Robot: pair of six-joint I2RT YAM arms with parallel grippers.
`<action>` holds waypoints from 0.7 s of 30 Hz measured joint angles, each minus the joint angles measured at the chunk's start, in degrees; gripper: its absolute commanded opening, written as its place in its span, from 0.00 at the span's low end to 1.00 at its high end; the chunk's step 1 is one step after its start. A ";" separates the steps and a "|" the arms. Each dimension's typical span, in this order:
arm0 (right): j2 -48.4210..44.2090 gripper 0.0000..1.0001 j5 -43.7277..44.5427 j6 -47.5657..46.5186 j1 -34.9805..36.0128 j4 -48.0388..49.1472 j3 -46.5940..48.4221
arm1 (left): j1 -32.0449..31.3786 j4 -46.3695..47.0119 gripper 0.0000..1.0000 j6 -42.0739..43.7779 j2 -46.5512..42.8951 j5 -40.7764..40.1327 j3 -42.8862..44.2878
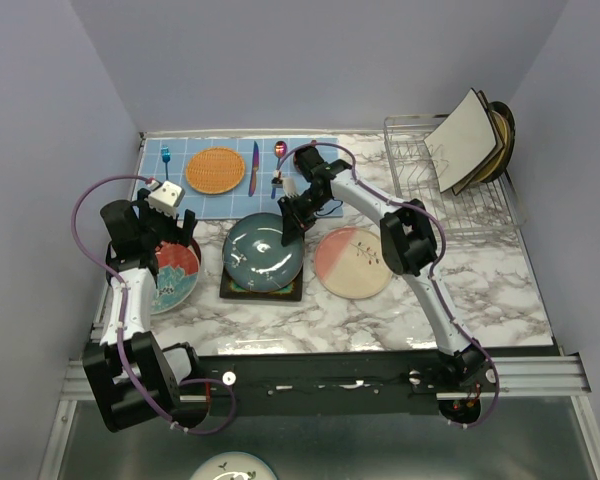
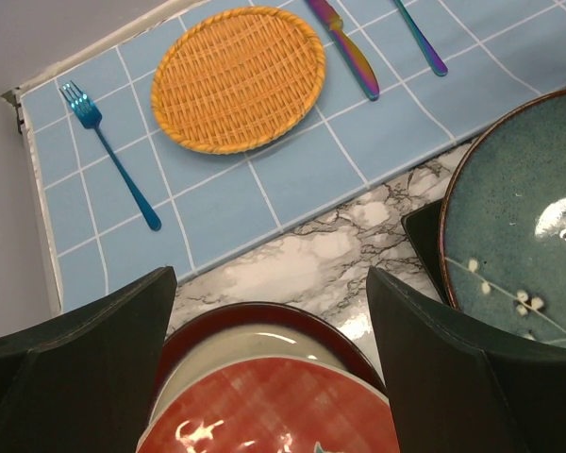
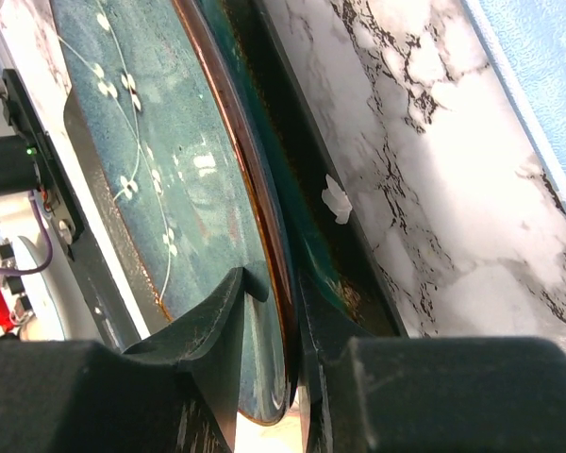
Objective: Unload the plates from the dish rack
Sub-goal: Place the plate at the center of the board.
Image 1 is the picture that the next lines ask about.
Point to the beige floral round plate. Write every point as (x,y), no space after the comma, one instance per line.
(348,262)

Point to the blue fork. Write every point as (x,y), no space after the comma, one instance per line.
(166,158)

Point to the white floral plate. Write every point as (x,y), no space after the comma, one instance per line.
(234,466)

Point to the dark olive round plate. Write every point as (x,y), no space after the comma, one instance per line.
(505,111)

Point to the woven wicker round trivet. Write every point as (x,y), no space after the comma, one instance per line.
(215,170)

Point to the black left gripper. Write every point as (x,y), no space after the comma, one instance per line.
(180,235)

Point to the black teal square plate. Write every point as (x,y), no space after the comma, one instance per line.
(230,290)

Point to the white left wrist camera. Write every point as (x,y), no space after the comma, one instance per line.
(165,197)

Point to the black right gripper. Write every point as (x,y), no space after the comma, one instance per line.
(293,224)

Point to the blue grid placemat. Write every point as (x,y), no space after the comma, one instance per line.
(236,203)

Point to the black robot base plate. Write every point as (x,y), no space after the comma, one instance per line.
(310,384)

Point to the aluminium frame rail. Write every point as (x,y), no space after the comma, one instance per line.
(536,376)

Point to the yellow round plate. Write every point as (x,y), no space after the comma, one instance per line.
(502,145)

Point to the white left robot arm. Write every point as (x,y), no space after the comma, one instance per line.
(132,379)

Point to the wire dish rack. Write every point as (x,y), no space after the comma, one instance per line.
(480,211)

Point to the dark teal round plate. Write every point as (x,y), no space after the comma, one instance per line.
(254,257)

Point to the iridescent knife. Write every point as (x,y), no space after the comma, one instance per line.
(255,163)

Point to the iridescent spoon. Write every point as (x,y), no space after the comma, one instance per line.
(280,151)

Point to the white square plate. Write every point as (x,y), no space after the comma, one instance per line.
(461,141)

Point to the cream square dark-rimmed plate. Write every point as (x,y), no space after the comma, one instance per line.
(469,179)

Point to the red rimmed round plate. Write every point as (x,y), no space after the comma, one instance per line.
(195,248)

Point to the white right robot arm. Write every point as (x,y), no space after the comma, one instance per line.
(413,243)

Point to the orange black mug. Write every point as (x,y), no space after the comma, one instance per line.
(296,161)

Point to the white red rimmed plate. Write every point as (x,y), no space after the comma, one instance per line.
(177,277)

